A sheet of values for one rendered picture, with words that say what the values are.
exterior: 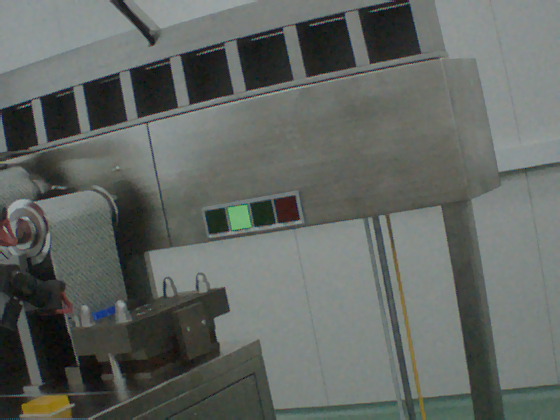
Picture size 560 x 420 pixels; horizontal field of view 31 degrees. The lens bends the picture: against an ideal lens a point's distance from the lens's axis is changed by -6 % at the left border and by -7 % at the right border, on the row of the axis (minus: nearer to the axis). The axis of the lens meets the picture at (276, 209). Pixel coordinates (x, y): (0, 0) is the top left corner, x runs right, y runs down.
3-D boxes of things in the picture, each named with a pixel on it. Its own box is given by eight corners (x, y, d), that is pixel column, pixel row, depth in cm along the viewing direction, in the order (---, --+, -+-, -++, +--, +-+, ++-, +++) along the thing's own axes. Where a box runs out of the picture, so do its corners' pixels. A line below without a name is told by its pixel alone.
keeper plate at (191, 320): (181, 360, 225) (170, 312, 224) (205, 349, 233) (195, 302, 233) (191, 360, 223) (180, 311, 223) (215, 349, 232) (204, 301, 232)
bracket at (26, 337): (22, 392, 223) (-8, 260, 221) (40, 385, 229) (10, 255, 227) (38, 392, 221) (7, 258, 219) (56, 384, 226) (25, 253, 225)
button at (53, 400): (23, 415, 197) (20, 404, 197) (45, 406, 203) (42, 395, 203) (48, 415, 194) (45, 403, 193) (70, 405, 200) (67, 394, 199)
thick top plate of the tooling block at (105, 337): (76, 355, 218) (69, 329, 218) (175, 317, 253) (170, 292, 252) (132, 352, 210) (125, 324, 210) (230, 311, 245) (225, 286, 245)
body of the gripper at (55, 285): (62, 310, 215) (39, 299, 209) (29, 314, 220) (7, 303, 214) (66, 281, 217) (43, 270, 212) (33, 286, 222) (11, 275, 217)
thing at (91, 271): (69, 334, 223) (50, 252, 222) (129, 312, 244) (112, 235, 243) (70, 334, 223) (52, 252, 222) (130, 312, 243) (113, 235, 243)
